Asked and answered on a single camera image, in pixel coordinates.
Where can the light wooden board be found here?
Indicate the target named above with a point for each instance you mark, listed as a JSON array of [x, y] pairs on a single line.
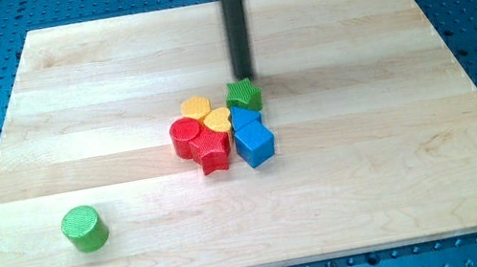
[[375, 124]]

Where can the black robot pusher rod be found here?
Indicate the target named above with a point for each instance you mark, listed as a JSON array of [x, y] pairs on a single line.
[[233, 16]]

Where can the green star block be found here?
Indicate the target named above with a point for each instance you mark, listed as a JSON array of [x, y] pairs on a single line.
[[244, 94]]

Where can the green cylinder block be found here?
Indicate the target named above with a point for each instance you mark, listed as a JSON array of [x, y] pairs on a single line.
[[84, 228]]

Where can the blue cube block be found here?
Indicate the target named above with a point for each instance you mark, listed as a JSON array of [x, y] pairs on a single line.
[[255, 143]]

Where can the yellow hexagon block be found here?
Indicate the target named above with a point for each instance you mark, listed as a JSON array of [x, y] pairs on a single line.
[[196, 108]]

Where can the yellow heart block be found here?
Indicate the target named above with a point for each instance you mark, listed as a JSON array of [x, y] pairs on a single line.
[[219, 120]]

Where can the red cylinder block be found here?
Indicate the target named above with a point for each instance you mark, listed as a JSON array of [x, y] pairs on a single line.
[[182, 132]]

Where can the blue triangle block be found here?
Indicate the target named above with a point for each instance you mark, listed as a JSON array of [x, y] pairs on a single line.
[[241, 117]]

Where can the red star block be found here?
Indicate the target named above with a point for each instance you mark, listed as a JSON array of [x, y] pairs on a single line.
[[211, 149]]

